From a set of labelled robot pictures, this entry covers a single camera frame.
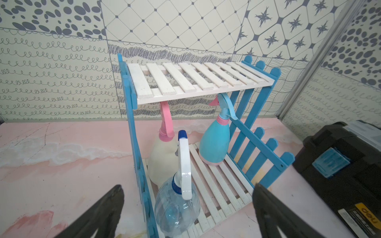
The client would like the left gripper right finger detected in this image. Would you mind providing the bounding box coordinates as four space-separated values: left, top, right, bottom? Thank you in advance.
252 183 323 238

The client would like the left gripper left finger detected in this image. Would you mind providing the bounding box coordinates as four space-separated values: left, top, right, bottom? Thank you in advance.
56 184 125 238

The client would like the clear blue spray bottle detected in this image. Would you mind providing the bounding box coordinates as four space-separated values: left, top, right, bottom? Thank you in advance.
154 130 201 238

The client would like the white pink watering bottle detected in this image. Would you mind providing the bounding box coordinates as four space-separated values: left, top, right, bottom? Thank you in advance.
148 101 179 188

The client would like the blue pink watering bottle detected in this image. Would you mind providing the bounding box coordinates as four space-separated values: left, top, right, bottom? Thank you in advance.
199 93 237 166

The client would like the blue and white slatted shelf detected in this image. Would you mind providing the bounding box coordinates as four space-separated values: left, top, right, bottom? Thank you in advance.
118 55 295 238

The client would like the pink floral table mat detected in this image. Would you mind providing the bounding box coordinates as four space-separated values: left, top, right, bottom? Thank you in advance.
1 118 354 238

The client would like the black yellow toolbox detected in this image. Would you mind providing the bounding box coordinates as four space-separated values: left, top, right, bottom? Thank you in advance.
293 120 381 238

